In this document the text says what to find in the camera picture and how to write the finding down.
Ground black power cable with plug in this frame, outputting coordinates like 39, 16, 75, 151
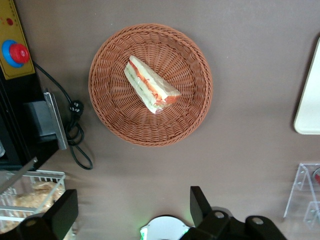
33, 62, 93, 171

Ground beige plastic tray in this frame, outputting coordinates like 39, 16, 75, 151
294, 37, 320, 135

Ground round brown wicker basket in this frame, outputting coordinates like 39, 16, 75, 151
88, 23, 214, 148

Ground triangular sandwich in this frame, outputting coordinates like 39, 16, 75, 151
124, 55, 182, 116

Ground grey metal bar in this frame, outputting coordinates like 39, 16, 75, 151
0, 156, 38, 195

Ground black machine with yellow panel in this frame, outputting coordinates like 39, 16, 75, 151
0, 0, 69, 171

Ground white wire basket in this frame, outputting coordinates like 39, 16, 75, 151
0, 169, 67, 240

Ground red emergency stop button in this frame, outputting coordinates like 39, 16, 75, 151
1, 39, 31, 68

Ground clear acrylic bottle rack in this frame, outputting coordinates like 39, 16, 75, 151
283, 162, 320, 226

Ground grey metal bracket plate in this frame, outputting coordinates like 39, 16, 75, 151
43, 91, 69, 151

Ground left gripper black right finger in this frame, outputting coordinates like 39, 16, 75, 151
189, 186, 235, 229

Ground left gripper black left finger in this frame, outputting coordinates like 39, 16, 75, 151
14, 189, 80, 240

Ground bagged fried snack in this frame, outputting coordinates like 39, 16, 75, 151
9, 192, 56, 217
29, 181, 64, 201

